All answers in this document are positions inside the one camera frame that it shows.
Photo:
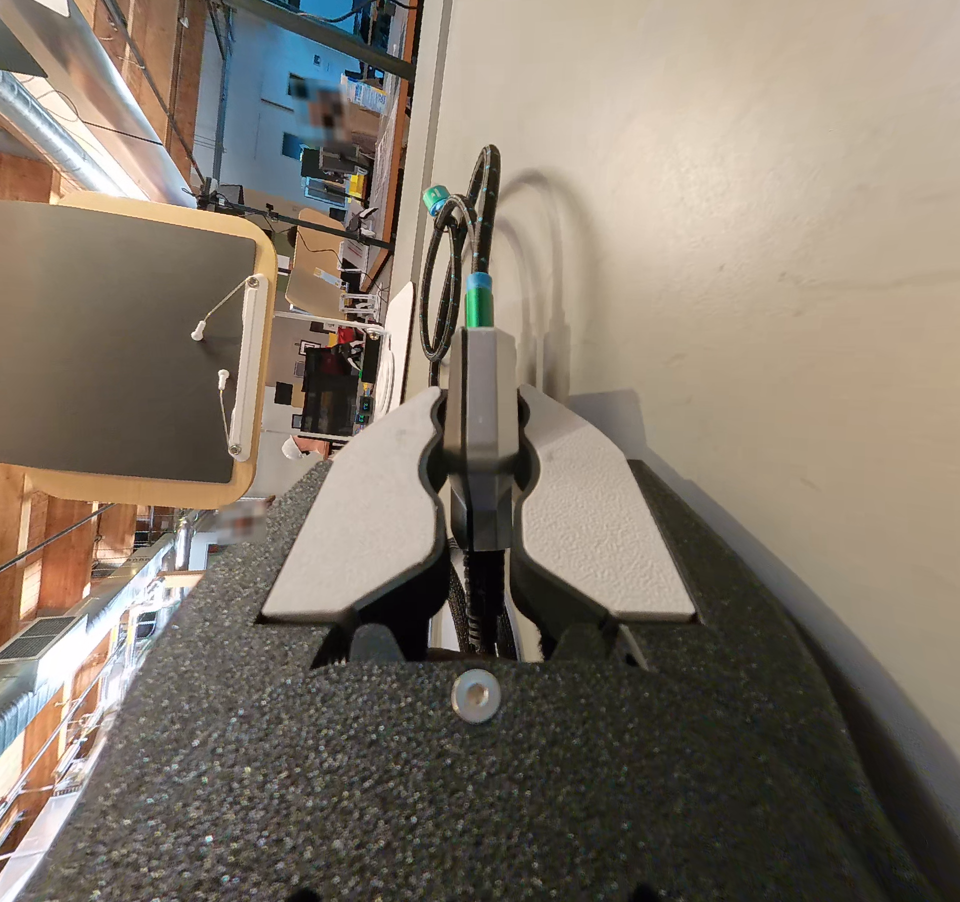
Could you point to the grey adapter block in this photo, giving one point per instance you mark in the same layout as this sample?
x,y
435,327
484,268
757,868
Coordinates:
x,y
480,407

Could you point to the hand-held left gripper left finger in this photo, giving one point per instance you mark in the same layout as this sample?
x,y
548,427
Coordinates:
x,y
360,527

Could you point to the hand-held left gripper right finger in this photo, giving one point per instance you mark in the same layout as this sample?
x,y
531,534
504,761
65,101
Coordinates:
x,y
600,527

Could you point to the wall air vent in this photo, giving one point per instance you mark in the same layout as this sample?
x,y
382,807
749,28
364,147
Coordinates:
x,y
41,639

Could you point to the black steel beam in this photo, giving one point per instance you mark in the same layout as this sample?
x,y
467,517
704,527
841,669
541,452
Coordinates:
x,y
300,21

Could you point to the hanging beige panel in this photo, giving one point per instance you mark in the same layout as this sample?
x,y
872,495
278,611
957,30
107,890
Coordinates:
x,y
315,294

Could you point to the black equipment rack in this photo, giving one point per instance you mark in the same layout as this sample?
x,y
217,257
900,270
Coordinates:
x,y
330,392

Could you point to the wooden workbench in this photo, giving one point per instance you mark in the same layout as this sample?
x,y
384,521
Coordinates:
x,y
397,167

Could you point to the silver ventilation duct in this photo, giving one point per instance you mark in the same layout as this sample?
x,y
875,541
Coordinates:
x,y
112,92

